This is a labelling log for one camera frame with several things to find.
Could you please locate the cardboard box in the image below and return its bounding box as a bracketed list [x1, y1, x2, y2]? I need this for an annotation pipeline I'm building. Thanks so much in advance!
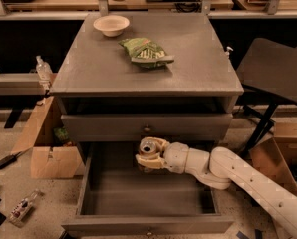
[250, 122, 297, 196]
[11, 97, 85, 179]

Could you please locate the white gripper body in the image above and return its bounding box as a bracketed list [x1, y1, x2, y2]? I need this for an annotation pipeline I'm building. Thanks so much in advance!
[163, 142, 189, 174]

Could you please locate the closed grey upper drawer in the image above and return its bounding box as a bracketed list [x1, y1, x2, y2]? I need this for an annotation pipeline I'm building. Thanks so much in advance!
[61, 114, 232, 142]

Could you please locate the orange soda can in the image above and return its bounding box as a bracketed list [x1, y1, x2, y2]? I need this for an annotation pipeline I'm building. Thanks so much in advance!
[140, 139, 158, 159]

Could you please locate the left cardboard box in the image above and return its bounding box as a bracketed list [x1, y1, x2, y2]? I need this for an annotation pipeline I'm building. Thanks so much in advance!
[11, 97, 85, 179]

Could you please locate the small white pump bottle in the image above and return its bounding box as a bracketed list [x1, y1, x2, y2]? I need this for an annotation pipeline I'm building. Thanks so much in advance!
[225, 46, 233, 58]

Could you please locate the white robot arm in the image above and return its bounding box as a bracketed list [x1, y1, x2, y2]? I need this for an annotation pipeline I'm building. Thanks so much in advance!
[136, 137, 297, 239]

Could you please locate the green packet in box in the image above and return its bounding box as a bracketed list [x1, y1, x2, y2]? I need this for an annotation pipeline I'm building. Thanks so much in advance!
[53, 127, 70, 144]

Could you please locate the grey drawer cabinet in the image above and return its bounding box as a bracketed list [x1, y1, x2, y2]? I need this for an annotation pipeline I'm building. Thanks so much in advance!
[49, 11, 245, 239]

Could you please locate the open grey lower drawer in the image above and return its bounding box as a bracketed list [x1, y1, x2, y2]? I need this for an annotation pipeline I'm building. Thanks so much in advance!
[63, 142, 233, 238]

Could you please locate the white bowl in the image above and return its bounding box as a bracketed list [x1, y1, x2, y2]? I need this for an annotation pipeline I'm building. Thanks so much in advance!
[93, 15, 130, 37]

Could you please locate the green chip bag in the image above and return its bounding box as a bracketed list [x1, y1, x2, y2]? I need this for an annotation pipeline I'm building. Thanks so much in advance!
[119, 38, 174, 69]

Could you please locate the right cardboard box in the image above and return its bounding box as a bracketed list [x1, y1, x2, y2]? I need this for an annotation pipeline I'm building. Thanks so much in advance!
[250, 122, 297, 196]

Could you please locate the black power adapter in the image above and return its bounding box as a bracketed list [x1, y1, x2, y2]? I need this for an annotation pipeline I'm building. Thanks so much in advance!
[0, 154, 17, 169]

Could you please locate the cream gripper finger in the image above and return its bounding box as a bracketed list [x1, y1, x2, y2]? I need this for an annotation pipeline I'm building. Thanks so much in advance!
[141, 137, 169, 152]
[136, 155, 165, 169]

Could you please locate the clear bottle on floor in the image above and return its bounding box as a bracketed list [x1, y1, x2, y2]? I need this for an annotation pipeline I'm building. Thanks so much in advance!
[8, 189, 44, 227]

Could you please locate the clear bottle on shelf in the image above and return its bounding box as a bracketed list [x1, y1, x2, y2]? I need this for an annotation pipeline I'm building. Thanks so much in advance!
[36, 56, 52, 81]

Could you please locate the black folding side table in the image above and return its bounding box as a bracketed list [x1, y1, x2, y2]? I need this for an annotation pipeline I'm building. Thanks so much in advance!
[236, 38, 297, 157]

